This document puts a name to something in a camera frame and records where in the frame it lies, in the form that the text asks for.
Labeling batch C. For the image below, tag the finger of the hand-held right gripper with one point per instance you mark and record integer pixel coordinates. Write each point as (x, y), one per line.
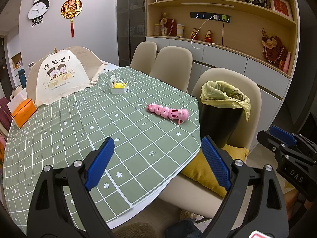
(270, 142)
(282, 133)

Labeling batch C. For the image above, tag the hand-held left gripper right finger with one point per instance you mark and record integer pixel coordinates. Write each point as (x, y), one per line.
(215, 164)

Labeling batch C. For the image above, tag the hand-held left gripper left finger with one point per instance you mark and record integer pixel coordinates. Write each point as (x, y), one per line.
(99, 164)

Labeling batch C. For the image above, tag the yellow trash bag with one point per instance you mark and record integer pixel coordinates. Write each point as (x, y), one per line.
(223, 101)

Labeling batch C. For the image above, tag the yellow cushion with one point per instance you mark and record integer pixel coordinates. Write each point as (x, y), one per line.
(200, 171)

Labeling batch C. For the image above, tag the beige dining chair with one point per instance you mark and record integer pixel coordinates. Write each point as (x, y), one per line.
(252, 96)
(143, 57)
(172, 64)

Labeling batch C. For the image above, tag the green checked tablecloth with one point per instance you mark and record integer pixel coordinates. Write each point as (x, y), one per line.
(138, 133)

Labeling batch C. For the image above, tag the pink caterpillar toy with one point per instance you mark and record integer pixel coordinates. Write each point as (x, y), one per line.
(171, 112)

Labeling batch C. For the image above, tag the person's blue trouser leg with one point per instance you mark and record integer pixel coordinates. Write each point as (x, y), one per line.
(187, 229)

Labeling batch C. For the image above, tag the pink red box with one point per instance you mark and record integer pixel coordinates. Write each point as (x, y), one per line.
(285, 62)

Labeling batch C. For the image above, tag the brown fleece garment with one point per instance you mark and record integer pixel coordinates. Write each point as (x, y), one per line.
(135, 231)

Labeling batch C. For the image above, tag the white yellow toy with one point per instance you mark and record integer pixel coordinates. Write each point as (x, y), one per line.
(118, 88)

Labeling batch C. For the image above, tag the heart shaped flower decoration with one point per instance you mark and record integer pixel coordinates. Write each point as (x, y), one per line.
(273, 48)

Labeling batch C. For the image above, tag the orange tissue box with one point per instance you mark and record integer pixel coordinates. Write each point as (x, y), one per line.
(24, 112)

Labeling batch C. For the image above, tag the cartoon print mesh food cover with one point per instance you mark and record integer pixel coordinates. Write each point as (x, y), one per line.
(59, 79)

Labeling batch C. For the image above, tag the dark red cloth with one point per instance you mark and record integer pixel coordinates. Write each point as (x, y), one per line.
(5, 114)

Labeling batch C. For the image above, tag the wooden shelf cabinet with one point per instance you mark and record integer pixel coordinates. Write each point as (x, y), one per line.
(244, 33)

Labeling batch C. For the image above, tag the blue thermos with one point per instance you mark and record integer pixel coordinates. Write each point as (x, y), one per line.
(22, 79)

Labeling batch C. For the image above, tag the small red figurine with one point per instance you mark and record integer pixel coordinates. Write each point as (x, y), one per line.
(208, 36)
(194, 34)

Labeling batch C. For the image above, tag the white lidded cup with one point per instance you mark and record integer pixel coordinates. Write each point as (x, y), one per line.
(180, 31)

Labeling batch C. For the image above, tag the black power strip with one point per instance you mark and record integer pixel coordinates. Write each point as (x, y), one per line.
(198, 15)

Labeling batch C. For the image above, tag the dark glass cabinet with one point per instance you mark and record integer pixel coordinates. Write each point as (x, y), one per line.
(131, 22)

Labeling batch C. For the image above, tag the small glass jar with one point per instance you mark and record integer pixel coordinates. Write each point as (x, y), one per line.
(157, 30)

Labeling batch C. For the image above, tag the red flower gift decoration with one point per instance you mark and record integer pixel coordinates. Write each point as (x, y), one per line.
(168, 26)

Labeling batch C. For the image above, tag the red gold hanging ornament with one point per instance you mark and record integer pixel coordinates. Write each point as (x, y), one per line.
(71, 10)

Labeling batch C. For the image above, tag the red picture frame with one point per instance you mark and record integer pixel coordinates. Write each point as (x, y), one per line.
(280, 5)

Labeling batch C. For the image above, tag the panda wall clock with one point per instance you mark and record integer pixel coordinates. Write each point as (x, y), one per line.
(38, 10)

